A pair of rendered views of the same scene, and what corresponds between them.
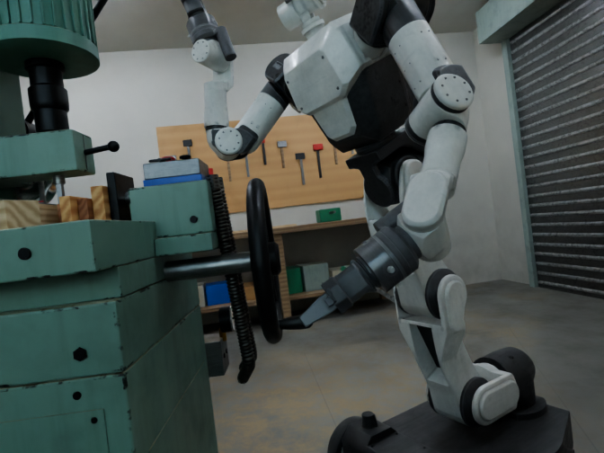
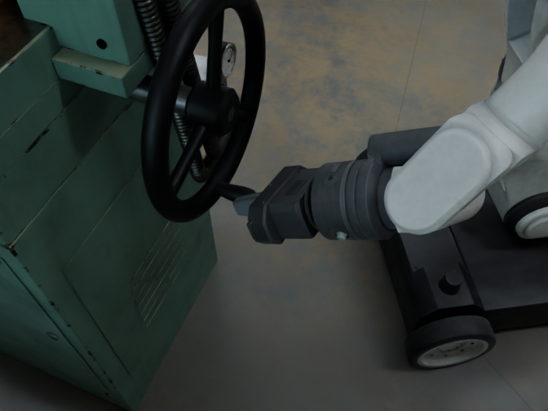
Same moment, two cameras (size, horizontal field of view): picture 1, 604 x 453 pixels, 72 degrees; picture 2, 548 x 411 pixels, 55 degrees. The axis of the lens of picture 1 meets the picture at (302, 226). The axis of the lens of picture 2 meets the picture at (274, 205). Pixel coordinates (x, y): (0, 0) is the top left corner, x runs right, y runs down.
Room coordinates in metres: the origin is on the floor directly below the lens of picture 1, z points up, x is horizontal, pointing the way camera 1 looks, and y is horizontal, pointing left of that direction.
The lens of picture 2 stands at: (0.33, -0.19, 1.25)
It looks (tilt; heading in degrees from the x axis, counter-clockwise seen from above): 53 degrees down; 24
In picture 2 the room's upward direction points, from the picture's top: straight up
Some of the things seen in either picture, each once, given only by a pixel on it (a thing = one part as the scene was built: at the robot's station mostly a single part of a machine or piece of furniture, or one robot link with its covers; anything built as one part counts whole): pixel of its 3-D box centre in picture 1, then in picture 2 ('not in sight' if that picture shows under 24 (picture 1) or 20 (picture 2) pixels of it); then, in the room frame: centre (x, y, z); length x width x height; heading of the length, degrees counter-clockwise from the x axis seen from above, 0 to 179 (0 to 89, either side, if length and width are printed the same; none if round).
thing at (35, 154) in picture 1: (45, 161); not in sight; (0.72, 0.43, 1.03); 0.14 x 0.07 x 0.09; 92
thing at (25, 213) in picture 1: (12, 216); not in sight; (0.51, 0.35, 0.92); 0.04 x 0.04 x 0.04; 67
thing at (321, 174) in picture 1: (265, 163); not in sight; (4.11, 0.29, 1.50); 2.00 x 0.04 x 0.90; 98
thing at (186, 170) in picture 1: (178, 173); not in sight; (0.77, 0.22, 0.99); 0.13 x 0.11 x 0.06; 2
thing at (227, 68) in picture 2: (226, 323); (220, 63); (0.99, 0.21, 0.65); 0.06 x 0.04 x 0.08; 2
